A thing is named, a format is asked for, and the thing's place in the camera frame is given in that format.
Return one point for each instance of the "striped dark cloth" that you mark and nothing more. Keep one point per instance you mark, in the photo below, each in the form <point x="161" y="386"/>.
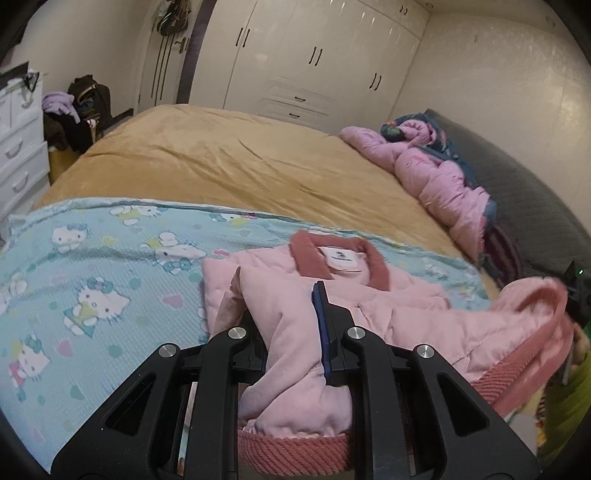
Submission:
<point x="503" y="254"/>

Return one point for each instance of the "dark backpack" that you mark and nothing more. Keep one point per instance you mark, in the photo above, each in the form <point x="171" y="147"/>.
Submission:
<point x="90" y="97"/>

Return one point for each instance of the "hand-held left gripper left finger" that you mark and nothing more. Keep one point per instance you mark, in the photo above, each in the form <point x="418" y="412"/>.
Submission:
<point x="254" y="350"/>

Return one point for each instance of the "white wardrobe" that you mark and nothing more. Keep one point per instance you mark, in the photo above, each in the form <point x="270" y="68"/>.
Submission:
<point x="323" y="46"/>

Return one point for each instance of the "white drawer chest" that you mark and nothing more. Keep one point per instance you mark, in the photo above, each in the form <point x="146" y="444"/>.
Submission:
<point x="23" y="161"/>

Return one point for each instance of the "dark clothes pile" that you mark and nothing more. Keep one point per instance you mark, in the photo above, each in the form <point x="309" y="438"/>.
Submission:
<point x="69" y="134"/>

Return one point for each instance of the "cartoon cat printed blanket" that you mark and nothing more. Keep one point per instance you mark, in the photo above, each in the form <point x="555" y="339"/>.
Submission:
<point x="92" y="258"/>

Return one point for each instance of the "hanging dark bag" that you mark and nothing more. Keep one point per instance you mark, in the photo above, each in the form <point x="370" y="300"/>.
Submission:
<point x="173" y="16"/>

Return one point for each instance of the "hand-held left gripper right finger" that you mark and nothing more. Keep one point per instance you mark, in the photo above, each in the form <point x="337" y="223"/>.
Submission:
<point x="319" y="323"/>

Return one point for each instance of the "pink puffer jacket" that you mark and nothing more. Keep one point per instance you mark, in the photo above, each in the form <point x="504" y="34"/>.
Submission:
<point x="434" y="180"/>

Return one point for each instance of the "tan bed cover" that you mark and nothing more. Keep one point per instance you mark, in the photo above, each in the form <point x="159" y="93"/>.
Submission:
<point x="254" y="161"/>

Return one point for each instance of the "white door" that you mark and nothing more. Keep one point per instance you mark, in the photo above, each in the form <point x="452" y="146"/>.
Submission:
<point x="152" y="69"/>

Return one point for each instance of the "dark grey headboard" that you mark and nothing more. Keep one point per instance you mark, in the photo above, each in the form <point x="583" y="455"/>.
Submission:
<point x="521" y="198"/>

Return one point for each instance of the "blue floral garment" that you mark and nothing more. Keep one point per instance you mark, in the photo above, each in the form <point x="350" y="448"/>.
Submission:
<point x="392" y="131"/>

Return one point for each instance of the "purple cloth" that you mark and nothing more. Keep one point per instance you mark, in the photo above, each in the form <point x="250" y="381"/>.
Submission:
<point x="60" y="102"/>

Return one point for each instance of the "pink quilted jacket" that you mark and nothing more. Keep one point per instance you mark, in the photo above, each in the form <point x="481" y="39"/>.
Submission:
<point x="415" y="332"/>

